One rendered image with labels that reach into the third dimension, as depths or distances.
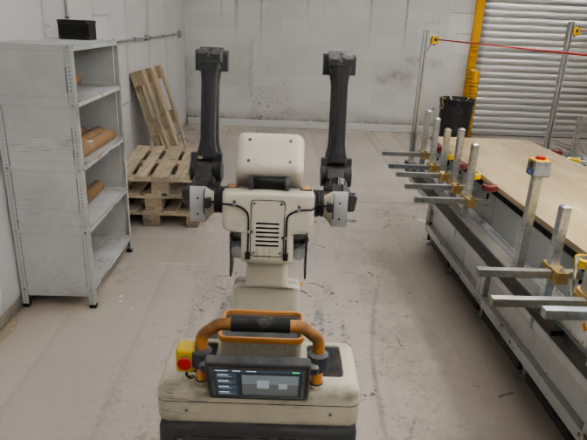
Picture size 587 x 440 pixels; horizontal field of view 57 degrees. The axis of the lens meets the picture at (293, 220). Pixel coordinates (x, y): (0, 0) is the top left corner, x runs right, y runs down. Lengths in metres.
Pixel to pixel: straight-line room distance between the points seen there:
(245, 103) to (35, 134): 6.45
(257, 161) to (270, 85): 7.79
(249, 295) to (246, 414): 0.42
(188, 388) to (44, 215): 2.12
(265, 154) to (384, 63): 7.97
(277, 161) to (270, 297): 0.45
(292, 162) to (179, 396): 0.73
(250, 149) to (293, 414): 0.76
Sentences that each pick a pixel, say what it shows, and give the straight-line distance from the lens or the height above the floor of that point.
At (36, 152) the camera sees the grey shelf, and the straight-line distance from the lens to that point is 3.32.
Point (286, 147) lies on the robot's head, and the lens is 1.63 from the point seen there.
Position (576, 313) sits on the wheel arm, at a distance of 1.78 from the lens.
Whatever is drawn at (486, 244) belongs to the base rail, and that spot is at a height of 0.70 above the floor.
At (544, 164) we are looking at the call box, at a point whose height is 1.21.
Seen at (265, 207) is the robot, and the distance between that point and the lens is 1.59.
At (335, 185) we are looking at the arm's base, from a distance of 1.70.
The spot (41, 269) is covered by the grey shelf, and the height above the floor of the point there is 0.26.
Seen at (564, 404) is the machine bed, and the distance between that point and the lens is 2.80.
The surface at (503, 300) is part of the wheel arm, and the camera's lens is 1.97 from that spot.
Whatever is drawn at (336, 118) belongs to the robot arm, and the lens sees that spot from 1.77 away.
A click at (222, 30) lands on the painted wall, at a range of 9.37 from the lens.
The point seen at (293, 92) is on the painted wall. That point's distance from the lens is 9.40.
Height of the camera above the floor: 1.71
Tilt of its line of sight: 20 degrees down
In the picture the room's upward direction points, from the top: 3 degrees clockwise
